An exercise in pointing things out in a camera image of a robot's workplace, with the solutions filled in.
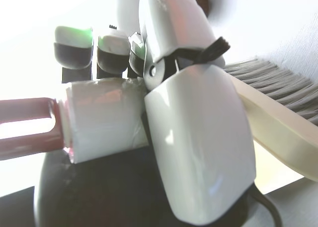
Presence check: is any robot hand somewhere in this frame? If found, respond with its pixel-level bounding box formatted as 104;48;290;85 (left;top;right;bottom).
33;0;256;227

